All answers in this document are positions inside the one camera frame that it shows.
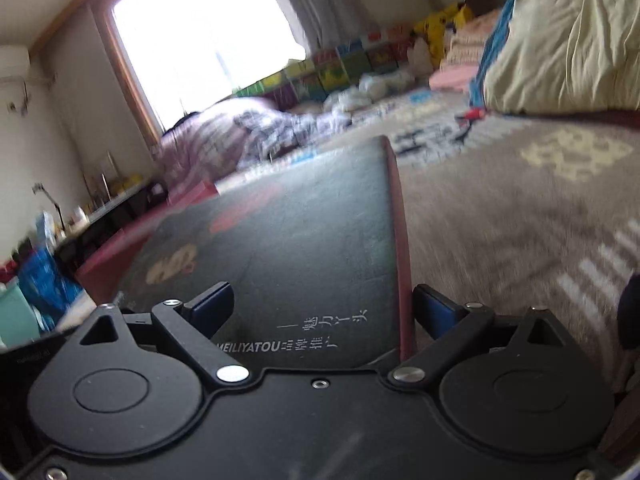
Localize grey curtain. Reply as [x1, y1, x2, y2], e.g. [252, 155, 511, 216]
[257, 0, 436, 56]

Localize yellow plush toy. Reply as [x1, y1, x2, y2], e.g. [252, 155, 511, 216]
[415, 2, 476, 57]

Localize teal storage box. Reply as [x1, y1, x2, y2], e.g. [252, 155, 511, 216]
[0, 285, 42, 352]

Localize blue tissue pack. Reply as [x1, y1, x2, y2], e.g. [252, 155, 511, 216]
[37, 212, 59, 246]

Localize white cat plush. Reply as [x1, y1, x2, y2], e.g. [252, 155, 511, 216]
[407, 40, 434, 76]

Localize pink folded blanket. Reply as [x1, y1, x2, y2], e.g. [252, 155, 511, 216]
[429, 67, 483, 94]

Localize grey lilac clothing pile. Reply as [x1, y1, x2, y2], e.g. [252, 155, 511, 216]
[235, 105, 351, 161]

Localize peach fleece blanket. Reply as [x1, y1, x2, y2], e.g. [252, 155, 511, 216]
[442, 7, 511, 68]

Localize dark cloth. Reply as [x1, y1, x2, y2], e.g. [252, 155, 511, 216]
[617, 272, 640, 327]

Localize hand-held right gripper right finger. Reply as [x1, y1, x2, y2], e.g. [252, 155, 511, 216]
[387, 284, 582, 389]

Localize desk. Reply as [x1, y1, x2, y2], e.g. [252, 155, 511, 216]
[55, 180, 156, 261]

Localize black phone stand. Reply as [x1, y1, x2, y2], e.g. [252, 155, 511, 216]
[32, 182, 66, 231]

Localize white air conditioner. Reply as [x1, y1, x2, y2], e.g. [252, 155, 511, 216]
[0, 45, 32, 83]

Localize yellow box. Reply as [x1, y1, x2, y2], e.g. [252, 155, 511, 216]
[112, 175, 146, 196]

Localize cream quilt with blue lining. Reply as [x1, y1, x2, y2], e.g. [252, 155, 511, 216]
[467, 0, 640, 116]

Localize white cloth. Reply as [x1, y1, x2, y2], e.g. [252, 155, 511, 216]
[325, 70, 416, 117]

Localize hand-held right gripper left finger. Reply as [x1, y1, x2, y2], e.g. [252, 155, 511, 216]
[50, 281, 251, 389]

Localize blue plastic bag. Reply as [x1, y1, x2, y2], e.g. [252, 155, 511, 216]
[15, 247, 86, 331]

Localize window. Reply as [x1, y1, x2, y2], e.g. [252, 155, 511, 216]
[90, 0, 321, 136]

